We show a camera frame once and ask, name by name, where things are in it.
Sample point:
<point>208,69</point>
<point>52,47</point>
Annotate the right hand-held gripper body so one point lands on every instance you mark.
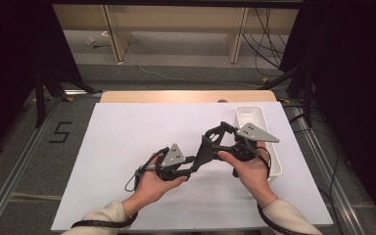
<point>253,132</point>

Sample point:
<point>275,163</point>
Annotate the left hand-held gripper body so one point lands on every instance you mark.
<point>173,158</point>

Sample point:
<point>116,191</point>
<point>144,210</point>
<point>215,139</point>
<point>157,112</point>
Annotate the white plastic bin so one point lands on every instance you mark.
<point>251,114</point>

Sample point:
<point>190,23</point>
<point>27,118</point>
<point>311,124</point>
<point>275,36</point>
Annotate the person's right hand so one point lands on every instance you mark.
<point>253,176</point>

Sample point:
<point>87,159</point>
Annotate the person's left hand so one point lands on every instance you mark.
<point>150,187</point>

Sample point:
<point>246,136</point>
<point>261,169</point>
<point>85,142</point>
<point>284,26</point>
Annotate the white table mat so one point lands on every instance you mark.
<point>127,137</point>

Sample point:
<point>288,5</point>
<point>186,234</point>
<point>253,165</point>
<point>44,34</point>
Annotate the black metal stand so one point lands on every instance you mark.
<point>307,94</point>
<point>39,98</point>

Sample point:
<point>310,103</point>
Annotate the dark curtain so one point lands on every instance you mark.
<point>355,81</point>
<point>9,65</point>

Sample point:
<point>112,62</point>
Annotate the light wooden bench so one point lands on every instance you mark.
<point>176,18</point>

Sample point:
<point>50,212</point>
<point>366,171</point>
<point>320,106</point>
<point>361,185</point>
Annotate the aluminium floor rail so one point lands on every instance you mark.
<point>19,169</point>
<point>329,176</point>

